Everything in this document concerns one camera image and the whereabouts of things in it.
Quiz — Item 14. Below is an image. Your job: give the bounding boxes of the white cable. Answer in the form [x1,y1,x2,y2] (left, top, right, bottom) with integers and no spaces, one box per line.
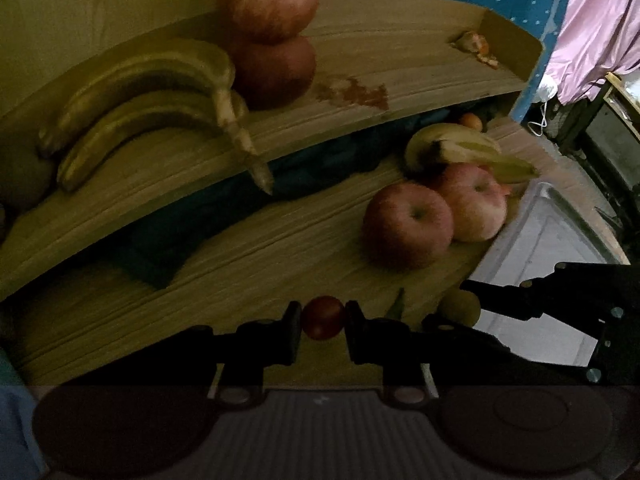
[527,98,551,137]

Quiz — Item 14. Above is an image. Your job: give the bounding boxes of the wooden side cabinet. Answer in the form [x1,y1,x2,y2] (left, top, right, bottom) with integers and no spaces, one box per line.
[556,73,639,212]

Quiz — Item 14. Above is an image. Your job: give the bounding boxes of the orange peel scraps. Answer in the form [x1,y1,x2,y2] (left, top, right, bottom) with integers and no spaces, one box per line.
[451,30,499,70]

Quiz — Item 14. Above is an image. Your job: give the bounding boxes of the red apple top shelf upper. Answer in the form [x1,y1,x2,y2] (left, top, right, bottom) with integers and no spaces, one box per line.
[219,0,319,44]

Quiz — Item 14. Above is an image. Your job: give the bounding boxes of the pink curtain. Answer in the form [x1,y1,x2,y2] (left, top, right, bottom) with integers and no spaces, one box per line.
[544,0,639,105]

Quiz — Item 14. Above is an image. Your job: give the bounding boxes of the red apple shelf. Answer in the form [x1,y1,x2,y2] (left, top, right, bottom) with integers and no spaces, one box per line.
[219,0,319,44]
[227,36,317,110]

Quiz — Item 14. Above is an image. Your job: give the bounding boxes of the small red fruit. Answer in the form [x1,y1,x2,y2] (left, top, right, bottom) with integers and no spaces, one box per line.
[300,296,344,341]

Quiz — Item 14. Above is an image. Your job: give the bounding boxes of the banana bunch on shelf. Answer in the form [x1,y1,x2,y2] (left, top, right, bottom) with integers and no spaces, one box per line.
[39,38,273,194]

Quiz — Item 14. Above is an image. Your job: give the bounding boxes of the yellow banana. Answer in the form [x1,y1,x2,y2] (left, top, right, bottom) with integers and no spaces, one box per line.
[405,124,501,170]
[436,140,540,184]

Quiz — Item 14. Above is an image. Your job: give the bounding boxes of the brown kiwi fruit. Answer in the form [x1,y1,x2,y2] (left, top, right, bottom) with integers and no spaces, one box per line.
[436,289,482,327]

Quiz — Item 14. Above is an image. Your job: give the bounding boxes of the white plastic bag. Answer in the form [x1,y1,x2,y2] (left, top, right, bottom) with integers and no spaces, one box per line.
[533,74,559,103]

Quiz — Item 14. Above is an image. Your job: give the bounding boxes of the small orange under shelf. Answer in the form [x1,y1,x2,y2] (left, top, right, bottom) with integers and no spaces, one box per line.
[459,113,484,131]

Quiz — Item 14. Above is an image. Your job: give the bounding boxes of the metal tray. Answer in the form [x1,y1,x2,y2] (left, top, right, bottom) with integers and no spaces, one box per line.
[471,179,620,366]

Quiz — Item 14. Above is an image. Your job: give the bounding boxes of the wooden desk shelf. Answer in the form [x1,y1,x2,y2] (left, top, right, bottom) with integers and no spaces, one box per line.
[0,0,546,302]

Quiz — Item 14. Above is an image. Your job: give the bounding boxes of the red apple top shelf lower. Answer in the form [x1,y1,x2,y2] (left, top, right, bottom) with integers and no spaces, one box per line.
[227,36,317,110]

